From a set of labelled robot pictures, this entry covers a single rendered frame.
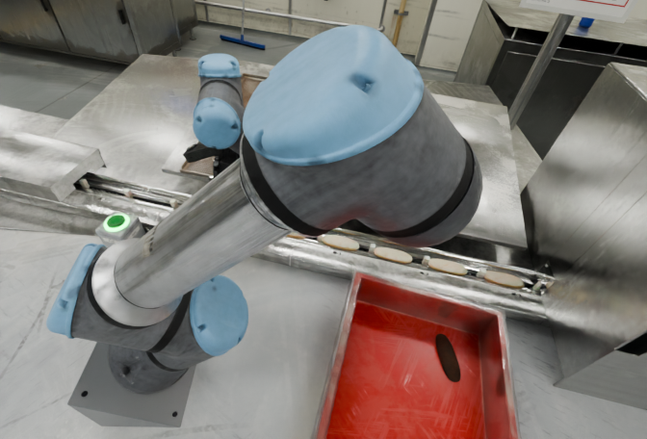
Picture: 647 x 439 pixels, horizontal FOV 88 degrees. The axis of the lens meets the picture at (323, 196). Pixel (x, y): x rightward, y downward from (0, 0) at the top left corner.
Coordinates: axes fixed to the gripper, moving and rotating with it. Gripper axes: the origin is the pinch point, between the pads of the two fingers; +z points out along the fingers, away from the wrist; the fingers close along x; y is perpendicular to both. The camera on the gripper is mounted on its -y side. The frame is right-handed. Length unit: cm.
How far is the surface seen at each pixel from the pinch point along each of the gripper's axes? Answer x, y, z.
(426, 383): -28, 54, 11
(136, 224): -11.2, -20.5, 5.9
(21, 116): 28, -95, 13
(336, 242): -0.8, 29.2, 7.8
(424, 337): -19, 53, 11
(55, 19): 204, -258, 49
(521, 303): -7, 75, 8
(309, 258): -7.9, 23.7, 7.6
